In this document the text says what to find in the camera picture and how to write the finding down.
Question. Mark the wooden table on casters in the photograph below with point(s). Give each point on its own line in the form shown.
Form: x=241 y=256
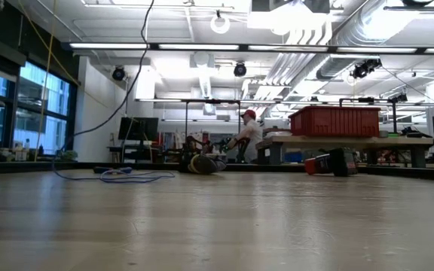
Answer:
x=352 y=141

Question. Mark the black round ceiling camera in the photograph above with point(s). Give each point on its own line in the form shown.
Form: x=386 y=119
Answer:
x=239 y=69
x=118 y=73

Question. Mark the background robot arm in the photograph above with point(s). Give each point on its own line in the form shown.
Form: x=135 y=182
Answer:
x=192 y=145
x=224 y=145

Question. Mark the black background rig frame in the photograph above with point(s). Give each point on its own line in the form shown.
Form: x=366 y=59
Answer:
x=211 y=101

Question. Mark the person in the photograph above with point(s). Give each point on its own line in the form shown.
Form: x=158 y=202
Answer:
x=252 y=133

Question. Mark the silver ventilation duct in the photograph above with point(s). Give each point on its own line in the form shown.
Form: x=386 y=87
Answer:
x=375 y=22

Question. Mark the large glass window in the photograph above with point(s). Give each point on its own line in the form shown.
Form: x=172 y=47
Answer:
x=43 y=94

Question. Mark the LED light bar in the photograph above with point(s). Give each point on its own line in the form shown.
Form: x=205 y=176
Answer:
x=198 y=47

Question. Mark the red black tool battery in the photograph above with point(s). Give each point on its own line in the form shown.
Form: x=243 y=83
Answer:
x=332 y=162

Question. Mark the black ceiling camera mount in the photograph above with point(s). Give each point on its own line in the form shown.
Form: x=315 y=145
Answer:
x=365 y=67

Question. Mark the large red storage bin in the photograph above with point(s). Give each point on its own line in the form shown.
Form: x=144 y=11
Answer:
x=335 y=121

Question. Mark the black glove blue yellow cuff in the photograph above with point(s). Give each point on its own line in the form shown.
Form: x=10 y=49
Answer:
x=203 y=164

